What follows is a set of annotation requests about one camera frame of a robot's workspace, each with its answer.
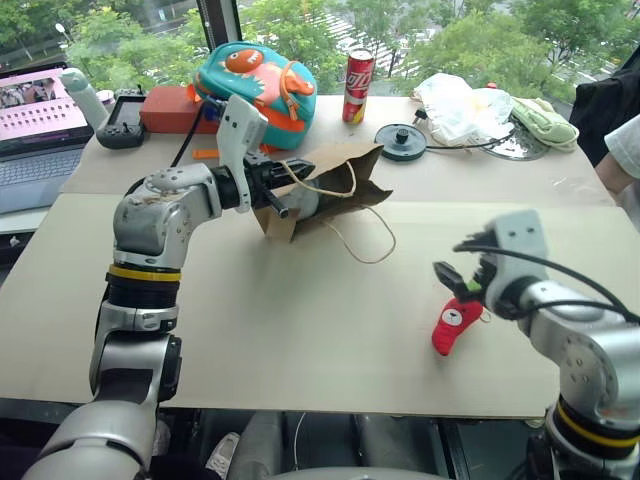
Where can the teal monster backpack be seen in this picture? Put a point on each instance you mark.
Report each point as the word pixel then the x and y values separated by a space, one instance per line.
pixel 260 85

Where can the black window frame post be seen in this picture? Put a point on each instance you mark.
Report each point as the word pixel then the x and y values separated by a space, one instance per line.
pixel 217 22

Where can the small orange plastic piece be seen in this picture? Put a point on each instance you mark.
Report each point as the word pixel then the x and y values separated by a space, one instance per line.
pixel 206 153

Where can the person in white sleeve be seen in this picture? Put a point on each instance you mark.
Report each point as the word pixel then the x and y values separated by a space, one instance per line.
pixel 622 150

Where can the black handheld controller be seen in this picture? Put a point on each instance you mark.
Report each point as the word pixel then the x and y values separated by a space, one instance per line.
pixel 124 120

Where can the light green cloth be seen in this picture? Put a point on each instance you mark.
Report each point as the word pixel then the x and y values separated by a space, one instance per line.
pixel 545 125

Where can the red drink can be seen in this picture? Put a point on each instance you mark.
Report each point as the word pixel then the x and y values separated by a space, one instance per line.
pixel 358 85

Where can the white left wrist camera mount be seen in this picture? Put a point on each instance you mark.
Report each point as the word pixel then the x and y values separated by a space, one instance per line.
pixel 240 130

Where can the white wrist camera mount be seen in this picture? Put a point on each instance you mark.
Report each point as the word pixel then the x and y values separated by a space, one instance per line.
pixel 240 130
pixel 520 240

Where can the round metal tray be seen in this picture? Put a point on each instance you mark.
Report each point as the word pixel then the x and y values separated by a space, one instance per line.
pixel 520 147

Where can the black garment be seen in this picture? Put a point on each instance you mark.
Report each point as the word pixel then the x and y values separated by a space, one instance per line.
pixel 605 105

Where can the grey shoe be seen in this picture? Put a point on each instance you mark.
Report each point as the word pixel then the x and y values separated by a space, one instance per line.
pixel 223 452

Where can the orange rectangular box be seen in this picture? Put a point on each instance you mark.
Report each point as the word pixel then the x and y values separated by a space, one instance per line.
pixel 167 110

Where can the open grey laptop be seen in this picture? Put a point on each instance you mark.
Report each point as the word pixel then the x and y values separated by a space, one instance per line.
pixel 35 150

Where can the black round disc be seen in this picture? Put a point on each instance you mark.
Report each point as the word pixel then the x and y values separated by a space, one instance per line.
pixel 401 142

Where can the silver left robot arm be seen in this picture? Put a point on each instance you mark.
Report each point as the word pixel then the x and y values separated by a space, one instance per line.
pixel 150 220

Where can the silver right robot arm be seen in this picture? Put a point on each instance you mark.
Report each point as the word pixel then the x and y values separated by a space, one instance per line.
pixel 590 350

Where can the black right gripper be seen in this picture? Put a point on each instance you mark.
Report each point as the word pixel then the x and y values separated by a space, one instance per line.
pixel 482 272

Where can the brown paper bag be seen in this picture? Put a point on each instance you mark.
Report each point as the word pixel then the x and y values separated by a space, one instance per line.
pixel 360 170

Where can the white plastic bag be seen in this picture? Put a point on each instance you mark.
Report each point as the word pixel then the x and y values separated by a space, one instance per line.
pixel 455 107

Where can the grey plush toy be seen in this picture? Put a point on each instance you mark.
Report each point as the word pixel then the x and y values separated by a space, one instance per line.
pixel 307 202

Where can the grey rounded leg shape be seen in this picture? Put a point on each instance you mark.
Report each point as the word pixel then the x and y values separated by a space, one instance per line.
pixel 257 445

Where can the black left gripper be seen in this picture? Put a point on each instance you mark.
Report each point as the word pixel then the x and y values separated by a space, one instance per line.
pixel 259 176

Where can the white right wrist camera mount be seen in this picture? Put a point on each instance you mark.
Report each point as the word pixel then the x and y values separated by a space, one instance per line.
pixel 520 240

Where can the red carrot plush toy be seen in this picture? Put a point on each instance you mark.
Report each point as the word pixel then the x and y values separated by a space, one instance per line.
pixel 450 327

